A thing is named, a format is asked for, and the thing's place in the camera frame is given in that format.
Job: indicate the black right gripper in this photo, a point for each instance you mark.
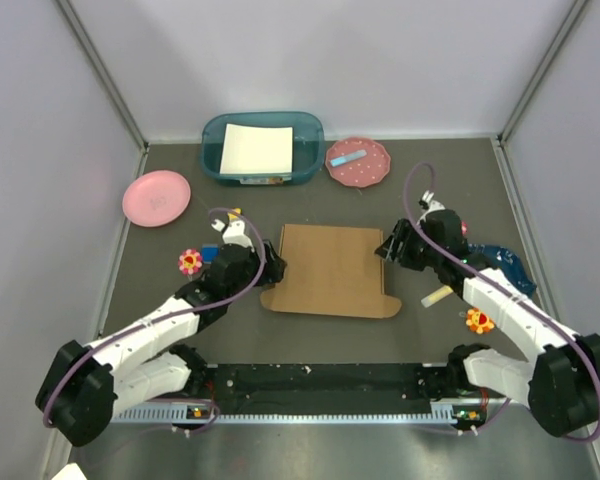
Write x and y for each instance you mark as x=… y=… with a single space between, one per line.
x=405 y=231

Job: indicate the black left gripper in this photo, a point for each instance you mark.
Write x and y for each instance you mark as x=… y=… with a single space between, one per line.
x=274 y=265

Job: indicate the brown cardboard box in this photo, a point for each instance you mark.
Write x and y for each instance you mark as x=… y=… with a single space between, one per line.
x=331 y=271

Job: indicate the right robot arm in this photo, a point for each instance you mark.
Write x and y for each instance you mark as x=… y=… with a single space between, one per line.
x=558 y=380

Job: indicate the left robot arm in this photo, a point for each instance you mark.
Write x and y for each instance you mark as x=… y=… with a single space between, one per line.
x=86 y=386

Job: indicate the blue eraser block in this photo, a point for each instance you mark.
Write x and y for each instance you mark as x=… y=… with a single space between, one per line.
x=209 y=252

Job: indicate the pale yellow highlighter pen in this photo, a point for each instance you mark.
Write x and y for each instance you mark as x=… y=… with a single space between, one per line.
x=436 y=296

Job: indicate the pink dotted plate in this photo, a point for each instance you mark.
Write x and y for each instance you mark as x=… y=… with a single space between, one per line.
x=363 y=173

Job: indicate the pink flower toy left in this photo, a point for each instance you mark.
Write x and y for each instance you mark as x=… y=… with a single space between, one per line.
x=190 y=262

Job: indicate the light blue chalk stick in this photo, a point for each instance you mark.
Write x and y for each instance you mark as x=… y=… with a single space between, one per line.
x=350 y=157

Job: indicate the orange sun flower toy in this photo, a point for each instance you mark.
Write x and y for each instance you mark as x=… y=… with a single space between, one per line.
x=478 y=322

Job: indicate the teal plastic basin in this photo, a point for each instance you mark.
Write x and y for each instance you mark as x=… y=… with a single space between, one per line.
x=308 y=146

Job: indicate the white paper sheet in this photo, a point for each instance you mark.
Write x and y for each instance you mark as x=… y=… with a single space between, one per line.
x=249 y=150

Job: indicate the dark blue leaf plate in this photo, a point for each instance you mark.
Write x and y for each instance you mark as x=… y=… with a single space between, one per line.
x=511 y=265

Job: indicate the plain pink plate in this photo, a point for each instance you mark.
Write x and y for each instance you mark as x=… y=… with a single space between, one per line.
x=156 y=198

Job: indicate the white object bottom corner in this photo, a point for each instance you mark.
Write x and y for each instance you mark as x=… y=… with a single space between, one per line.
x=71 y=471

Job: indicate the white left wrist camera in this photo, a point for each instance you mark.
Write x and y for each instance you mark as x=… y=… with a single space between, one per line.
x=233 y=231

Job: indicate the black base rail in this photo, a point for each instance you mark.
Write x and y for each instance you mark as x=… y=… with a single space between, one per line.
x=415 y=380

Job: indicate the grey slotted cable duct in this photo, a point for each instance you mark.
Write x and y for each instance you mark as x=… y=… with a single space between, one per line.
x=195 y=414

